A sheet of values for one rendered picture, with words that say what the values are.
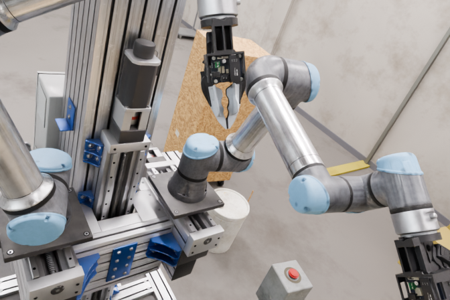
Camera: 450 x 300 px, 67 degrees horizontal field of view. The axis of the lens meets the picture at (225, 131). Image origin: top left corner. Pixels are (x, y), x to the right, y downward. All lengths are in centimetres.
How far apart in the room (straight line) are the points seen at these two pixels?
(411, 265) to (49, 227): 74
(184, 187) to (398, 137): 364
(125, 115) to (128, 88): 9
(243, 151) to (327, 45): 405
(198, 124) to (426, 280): 205
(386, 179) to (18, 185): 75
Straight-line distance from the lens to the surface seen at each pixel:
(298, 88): 98
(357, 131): 485
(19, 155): 81
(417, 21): 460
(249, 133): 114
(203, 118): 252
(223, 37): 63
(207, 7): 65
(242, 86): 69
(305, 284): 139
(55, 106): 138
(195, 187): 126
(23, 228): 89
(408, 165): 73
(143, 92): 104
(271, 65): 92
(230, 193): 251
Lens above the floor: 188
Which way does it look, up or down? 28 degrees down
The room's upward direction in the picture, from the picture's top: 20 degrees clockwise
